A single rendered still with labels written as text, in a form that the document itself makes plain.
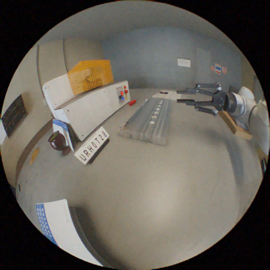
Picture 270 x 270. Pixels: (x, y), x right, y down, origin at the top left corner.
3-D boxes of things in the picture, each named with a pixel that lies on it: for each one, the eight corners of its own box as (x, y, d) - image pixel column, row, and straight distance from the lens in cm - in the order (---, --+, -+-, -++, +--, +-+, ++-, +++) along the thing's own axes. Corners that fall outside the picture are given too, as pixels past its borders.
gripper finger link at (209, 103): (217, 99, 39) (217, 103, 40) (193, 100, 36) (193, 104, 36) (221, 103, 36) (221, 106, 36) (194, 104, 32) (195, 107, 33)
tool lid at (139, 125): (164, 141, 28) (165, 137, 27) (119, 131, 34) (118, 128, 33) (171, 101, 67) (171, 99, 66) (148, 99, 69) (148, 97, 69)
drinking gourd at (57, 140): (64, 147, 53) (52, 132, 49) (74, 143, 47) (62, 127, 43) (59, 158, 49) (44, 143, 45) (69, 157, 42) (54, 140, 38)
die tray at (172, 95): (179, 101, 78) (179, 100, 78) (151, 97, 83) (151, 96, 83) (181, 93, 117) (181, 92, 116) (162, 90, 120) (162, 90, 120)
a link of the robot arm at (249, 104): (234, 90, 48) (252, 100, 39) (250, 98, 59) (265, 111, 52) (231, 111, 49) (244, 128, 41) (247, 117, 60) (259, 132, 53)
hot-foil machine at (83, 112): (82, 142, 43) (48, 67, 40) (61, 130, 80) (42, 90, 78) (139, 95, 94) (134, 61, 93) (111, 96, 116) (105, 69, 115)
